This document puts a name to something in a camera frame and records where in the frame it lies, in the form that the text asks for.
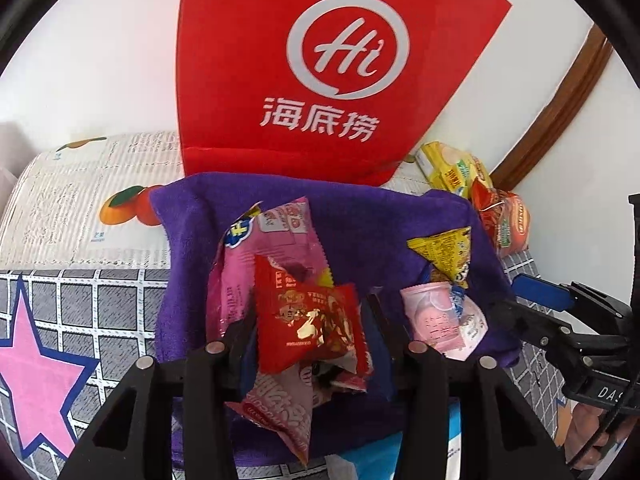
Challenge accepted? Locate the purple towel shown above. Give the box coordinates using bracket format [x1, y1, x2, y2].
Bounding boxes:
[150, 172, 523, 466]

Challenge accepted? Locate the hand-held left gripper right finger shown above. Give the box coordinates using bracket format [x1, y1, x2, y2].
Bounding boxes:
[365, 294, 573, 480]

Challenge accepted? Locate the red paper bag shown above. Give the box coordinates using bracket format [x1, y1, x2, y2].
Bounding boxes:
[176, 0, 513, 188]

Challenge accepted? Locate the person's right hand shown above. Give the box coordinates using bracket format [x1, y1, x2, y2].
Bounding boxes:
[565, 400, 626, 473]

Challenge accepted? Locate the orange snack packet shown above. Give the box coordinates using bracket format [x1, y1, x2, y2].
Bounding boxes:
[470, 180, 531, 256]

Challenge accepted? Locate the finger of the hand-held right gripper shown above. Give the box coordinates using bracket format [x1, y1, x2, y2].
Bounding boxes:
[512, 274, 636, 333]
[492, 300, 593, 366]

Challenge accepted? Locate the pale pink snack packet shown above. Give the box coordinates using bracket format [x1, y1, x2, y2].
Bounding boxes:
[400, 281, 488, 361]

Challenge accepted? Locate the yellow snack box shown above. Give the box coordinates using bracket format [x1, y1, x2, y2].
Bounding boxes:
[416, 141, 493, 201]

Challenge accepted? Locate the black cable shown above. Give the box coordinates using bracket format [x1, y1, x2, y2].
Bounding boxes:
[564, 397, 631, 468]

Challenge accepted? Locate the pink red snack packet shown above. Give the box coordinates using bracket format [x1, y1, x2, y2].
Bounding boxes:
[225, 360, 368, 463]

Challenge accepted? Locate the yellow triangular snack packet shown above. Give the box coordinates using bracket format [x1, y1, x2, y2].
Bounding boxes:
[407, 226, 473, 288]

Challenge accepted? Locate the blue packet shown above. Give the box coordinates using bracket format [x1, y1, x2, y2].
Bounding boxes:
[345, 400, 463, 480]

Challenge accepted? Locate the brown wooden door frame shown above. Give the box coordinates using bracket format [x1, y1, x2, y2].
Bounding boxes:
[492, 25, 613, 191]

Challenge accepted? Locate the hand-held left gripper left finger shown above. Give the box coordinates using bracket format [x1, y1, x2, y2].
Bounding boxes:
[60, 310, 261, 480]

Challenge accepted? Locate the newspaper print blanket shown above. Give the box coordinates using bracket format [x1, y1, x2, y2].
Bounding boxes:
[0, 132, 436, 271]

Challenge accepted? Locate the grey checked star sheet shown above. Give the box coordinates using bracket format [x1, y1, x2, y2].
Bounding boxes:
[0, 250, 576, 480]

